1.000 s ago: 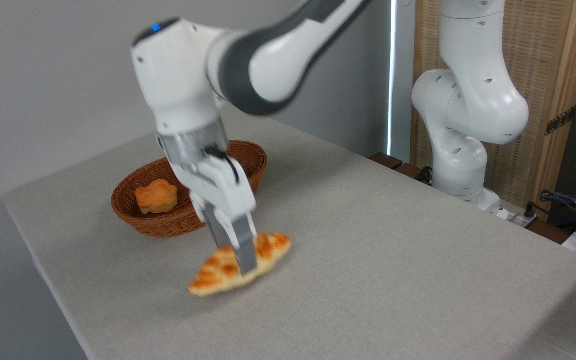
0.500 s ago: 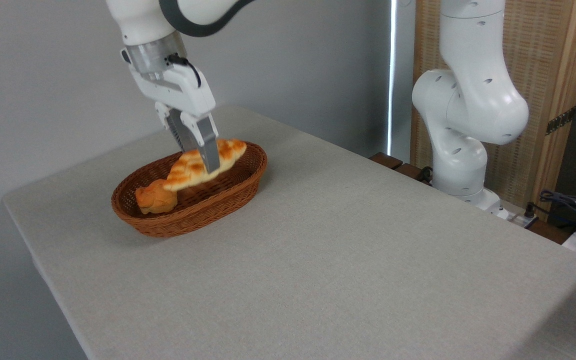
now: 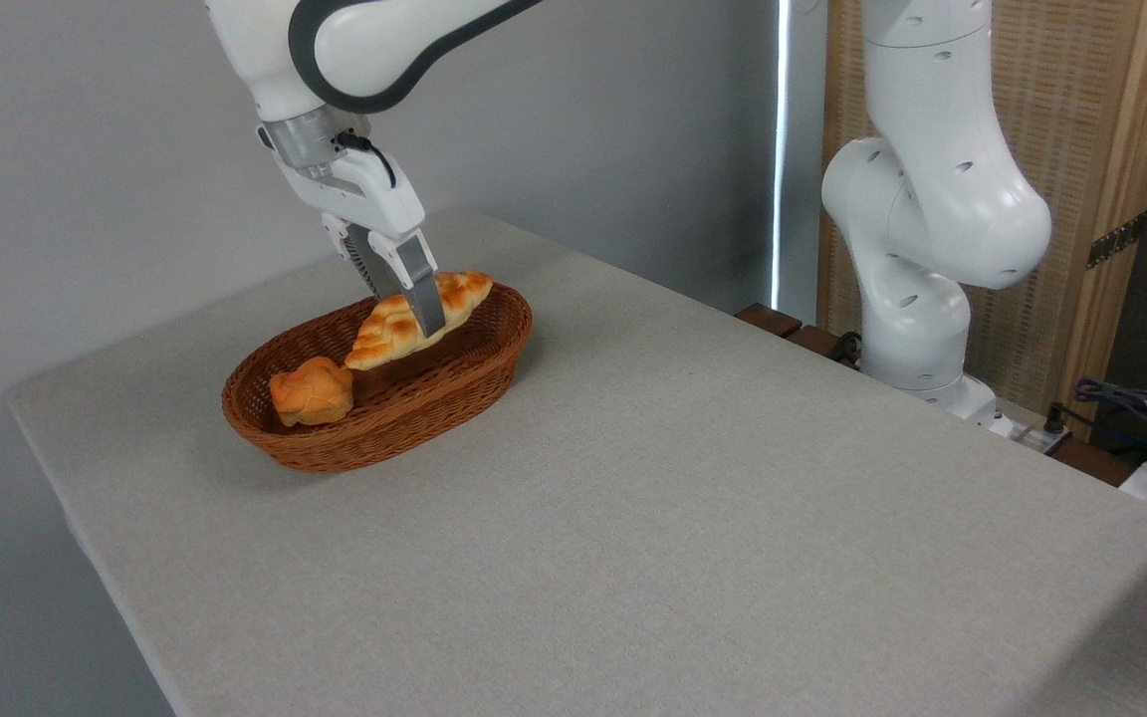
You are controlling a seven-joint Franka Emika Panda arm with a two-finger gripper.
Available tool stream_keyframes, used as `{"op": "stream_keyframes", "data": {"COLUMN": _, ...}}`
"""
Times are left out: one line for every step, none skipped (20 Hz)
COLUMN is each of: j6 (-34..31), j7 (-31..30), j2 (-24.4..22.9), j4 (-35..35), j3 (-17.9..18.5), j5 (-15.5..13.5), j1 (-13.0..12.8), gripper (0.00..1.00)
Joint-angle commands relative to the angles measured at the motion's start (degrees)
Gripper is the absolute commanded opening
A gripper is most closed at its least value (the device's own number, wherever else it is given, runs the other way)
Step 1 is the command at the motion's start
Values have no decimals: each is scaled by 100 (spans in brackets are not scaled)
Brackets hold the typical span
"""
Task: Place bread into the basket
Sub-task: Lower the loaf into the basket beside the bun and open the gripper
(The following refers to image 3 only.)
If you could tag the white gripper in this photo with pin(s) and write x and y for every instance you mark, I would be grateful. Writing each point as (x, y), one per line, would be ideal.
(369, 194)

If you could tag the long braided bread loaf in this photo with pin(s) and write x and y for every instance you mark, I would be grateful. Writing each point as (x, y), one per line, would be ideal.
(389, 334)

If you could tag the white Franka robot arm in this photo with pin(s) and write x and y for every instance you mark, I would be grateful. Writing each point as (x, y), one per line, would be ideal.
(932, 199)

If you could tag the small round orange bread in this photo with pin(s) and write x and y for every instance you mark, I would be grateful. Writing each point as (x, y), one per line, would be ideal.
(313, 393)

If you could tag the brown wicker oval basket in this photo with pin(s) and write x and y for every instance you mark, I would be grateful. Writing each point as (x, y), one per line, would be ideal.
(374, 428)

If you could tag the grey tablecloth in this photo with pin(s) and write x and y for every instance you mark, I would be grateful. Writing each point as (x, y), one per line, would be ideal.
(693, 498)

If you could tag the woven wooden folding screen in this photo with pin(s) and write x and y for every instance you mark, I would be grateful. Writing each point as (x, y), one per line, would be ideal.
(1081, 119)

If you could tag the dark metal screen hinge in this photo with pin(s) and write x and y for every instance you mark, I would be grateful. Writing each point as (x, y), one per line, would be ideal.
(1116, 241)

